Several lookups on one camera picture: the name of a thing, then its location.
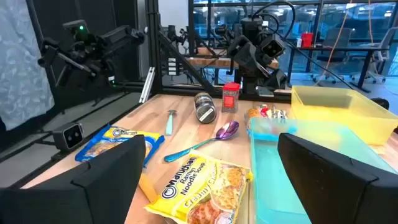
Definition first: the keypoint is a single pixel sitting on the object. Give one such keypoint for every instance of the blue yellow ramen pack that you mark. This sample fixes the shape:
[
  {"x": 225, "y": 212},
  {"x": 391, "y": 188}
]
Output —
[{"x": 130, "y": 133}]

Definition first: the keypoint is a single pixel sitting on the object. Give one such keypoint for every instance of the background wooden table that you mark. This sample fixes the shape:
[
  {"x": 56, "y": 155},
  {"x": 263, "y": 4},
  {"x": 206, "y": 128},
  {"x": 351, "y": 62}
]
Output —
[{"x": 205, "y": 62}]

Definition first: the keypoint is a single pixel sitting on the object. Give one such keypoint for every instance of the iridescent purple spoon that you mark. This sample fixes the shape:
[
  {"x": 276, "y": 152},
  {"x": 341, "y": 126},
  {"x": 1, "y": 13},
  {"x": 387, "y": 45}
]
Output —
[{"x": 228, "y": 130}]

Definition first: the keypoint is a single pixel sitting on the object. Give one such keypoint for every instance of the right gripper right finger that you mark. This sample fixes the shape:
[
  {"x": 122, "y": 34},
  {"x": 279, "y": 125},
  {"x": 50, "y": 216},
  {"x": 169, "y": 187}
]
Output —
[{"x": 335, "y": 193}]

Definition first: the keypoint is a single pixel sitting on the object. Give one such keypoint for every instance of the table level camera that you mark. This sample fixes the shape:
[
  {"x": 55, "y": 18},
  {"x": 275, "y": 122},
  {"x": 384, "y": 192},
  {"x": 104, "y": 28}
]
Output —
[{"x": 70, "y": 137}]

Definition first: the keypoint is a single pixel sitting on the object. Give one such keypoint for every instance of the silver aluminium bar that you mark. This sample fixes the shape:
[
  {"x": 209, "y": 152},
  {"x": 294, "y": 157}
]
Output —
[{"x": 146, "y": 85}]

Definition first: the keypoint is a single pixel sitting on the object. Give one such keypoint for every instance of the multicoloured ramen pack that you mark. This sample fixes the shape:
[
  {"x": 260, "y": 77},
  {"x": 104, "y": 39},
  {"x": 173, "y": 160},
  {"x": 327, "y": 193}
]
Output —
[{"x": 264, "y": 112}]

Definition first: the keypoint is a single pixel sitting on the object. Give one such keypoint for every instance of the yellow plastic bin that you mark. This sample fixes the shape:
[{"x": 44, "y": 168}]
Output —
[{"x": 342, "y": 124}]

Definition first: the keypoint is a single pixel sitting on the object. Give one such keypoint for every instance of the teal plastic bin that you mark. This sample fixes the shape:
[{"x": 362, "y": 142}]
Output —
[{"x": 270, "y": 174}]

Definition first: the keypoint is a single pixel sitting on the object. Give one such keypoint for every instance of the patterned red spice tin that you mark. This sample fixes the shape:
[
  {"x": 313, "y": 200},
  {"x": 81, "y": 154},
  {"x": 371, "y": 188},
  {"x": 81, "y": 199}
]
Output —
[{"x": 230, "y": 99}]

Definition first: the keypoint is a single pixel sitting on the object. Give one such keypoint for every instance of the red box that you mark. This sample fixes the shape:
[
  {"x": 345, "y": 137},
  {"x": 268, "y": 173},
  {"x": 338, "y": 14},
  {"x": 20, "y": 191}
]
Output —
[{"x": 307, "y": 40}]

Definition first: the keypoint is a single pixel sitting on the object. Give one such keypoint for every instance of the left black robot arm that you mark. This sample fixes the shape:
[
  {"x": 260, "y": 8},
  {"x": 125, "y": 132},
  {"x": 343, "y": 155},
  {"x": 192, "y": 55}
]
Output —
[{"x": 252, "y": 28}]

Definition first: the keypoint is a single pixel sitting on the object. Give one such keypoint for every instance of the background black robot arm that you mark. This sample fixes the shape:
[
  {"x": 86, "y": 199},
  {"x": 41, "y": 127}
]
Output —
[
  {"x": 172, "y": 32},
  {"x": 222, "y": 31},
  {"x": 118, "y": 40}
]

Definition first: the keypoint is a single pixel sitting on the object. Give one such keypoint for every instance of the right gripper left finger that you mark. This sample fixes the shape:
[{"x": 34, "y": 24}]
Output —
[{"x": 93, "y": 193}]

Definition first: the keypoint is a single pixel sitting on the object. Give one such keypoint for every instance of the office chair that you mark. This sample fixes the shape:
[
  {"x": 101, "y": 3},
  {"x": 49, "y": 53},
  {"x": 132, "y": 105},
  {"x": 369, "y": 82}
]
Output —
[
  {"x": 384, "y": 46},
  {"x": 335, "y": 39}
]

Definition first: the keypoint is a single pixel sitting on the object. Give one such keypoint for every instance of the grey crinkled curtain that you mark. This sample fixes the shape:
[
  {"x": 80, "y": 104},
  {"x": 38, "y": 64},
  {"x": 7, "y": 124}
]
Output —
[{"x": 21, "y": 62}]

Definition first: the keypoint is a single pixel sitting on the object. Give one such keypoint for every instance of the pale yellow ramen pack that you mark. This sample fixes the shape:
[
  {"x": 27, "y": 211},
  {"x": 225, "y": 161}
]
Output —
[{"x": 199, "y": 189}]

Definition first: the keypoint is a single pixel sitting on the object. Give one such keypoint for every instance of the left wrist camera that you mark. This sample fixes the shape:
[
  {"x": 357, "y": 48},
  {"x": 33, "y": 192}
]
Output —
[{"x": 273, "y": 46}]

